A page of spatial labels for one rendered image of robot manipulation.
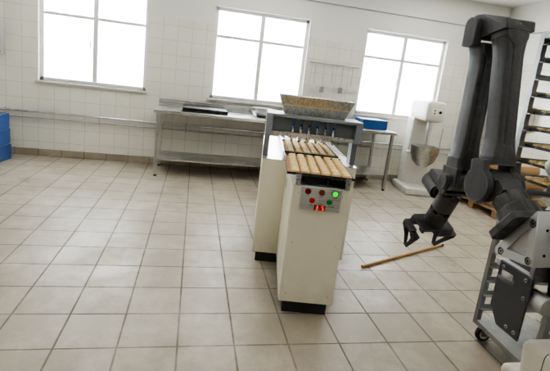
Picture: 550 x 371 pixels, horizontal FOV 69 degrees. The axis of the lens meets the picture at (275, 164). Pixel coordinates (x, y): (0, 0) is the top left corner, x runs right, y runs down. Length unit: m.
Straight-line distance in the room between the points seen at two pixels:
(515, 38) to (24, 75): 6.07
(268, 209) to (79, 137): 3.87
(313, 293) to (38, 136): 4.88
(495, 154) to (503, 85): 0.15
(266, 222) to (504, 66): 2.40
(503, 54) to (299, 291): 1.93
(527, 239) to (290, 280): 1.82
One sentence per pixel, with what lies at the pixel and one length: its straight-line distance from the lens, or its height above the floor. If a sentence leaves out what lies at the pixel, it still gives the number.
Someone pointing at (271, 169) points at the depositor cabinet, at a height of 0.76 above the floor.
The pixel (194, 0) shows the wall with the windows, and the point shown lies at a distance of 6.18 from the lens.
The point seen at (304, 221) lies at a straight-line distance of 2.43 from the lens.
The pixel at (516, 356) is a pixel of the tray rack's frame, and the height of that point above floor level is 0.15.
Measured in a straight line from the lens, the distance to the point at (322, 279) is 2.60.
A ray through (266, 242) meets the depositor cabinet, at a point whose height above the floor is 0.17.
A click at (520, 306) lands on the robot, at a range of 1.15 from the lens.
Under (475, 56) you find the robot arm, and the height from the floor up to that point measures 1.53.
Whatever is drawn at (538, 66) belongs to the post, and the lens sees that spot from 2.60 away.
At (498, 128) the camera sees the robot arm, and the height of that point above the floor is 1.37.
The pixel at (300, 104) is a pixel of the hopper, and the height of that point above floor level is 1.26.
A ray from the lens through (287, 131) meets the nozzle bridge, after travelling 3.08.
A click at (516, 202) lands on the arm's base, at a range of 0.97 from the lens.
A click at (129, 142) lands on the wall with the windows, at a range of 6.27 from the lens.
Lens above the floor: 1.41
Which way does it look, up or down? 12 degrees down
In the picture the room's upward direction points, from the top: 7 degrees clockwise
